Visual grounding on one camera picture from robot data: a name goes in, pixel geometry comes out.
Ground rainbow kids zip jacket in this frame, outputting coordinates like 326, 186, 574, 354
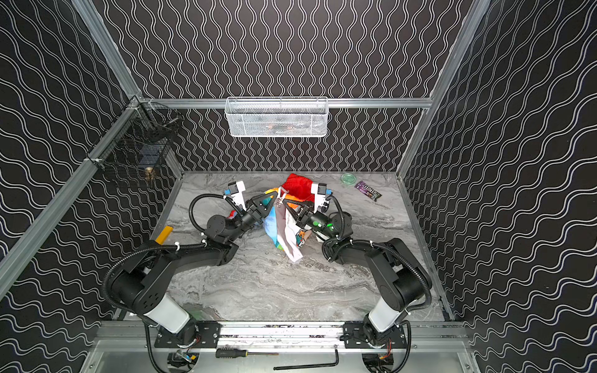
263, 173, 315, 263

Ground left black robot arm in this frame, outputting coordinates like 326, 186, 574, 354
100, 191, 278, 334

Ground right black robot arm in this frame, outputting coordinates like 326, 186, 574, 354
283, 195, 433, 334

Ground purple snack wrapper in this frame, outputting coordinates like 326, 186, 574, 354
354, 180, 382, 202

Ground green round lid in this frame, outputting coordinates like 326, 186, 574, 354
340, 173, 357, 186

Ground yellow block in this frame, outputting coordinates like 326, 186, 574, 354
154, 225, 174, 245

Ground brass fitting in basket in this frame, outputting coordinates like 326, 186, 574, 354
145, 167, 155, 183

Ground black allen key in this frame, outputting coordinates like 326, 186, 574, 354
273, 349, 340, 371

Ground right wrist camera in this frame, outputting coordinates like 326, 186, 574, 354
311, 182, 331, 213

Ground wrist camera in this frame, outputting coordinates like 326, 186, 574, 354
224, 180, 246, 210
311, 182, 331, 213

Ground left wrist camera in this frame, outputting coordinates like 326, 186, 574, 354
224, 180, 246, 210

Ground white mesh wall basket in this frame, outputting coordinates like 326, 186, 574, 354
225, 96, 330, 138

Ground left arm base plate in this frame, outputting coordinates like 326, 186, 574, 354
153, 320, 222, 348

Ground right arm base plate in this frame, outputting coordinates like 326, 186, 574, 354
340, 322, 407, 349

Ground black wire wall basket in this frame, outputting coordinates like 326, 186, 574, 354
93, 103, 183, 190

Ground black handled screwdriver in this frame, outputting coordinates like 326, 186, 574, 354
215, 348, 278, 359

